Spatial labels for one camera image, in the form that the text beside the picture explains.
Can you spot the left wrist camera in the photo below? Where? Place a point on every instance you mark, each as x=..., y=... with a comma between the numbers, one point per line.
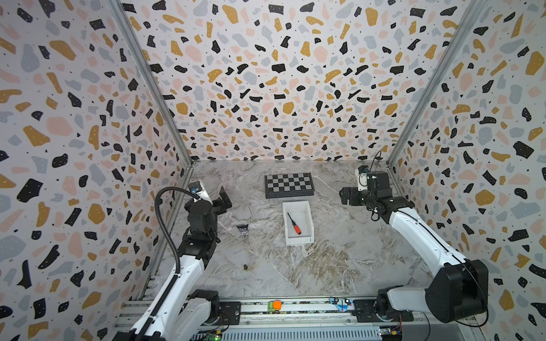
x=197, y=188

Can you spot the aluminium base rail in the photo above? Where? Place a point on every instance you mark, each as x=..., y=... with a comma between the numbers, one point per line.
x=315, y=319

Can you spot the white plastic bin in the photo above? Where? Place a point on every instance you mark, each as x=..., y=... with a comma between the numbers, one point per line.
x=300, y=212

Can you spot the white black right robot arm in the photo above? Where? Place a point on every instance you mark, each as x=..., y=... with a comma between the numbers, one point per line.
x=459, y=288

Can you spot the red black screwdriver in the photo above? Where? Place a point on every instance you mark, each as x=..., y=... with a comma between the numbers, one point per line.
x=294, y=224

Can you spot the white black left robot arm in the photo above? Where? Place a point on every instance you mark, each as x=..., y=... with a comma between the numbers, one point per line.
x=180, y=311

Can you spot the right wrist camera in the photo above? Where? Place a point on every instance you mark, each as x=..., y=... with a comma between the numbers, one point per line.
x=369, y=180

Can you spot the aluminium corner post right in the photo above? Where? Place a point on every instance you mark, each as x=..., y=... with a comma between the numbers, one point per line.
x=469, y=18

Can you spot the aluminium corner post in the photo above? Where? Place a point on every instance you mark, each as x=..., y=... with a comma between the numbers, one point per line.
x=142, y=43
x=469, y=18

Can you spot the black checkered chess board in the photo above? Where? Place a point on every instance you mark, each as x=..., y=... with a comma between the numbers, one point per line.
x=288, y=185

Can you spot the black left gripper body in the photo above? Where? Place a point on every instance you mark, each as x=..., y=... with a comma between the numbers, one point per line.
x=222, y=207

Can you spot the orange green button block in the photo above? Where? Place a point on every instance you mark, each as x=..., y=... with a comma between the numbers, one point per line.
x=274, y=306

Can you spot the small black wrapper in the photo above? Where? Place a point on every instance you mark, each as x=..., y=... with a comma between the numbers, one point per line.
x=243, y=229

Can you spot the aluminium corner post left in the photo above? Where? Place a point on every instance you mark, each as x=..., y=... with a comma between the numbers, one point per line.
x=142, y=43

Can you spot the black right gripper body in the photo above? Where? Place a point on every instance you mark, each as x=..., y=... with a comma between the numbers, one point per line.
x=356, y=195

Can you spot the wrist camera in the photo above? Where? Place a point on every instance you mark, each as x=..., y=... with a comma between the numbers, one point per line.
x=369, y=180
x=197, y=188

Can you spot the blue connector on rail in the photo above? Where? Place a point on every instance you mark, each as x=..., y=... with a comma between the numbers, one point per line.
x=341, y=304

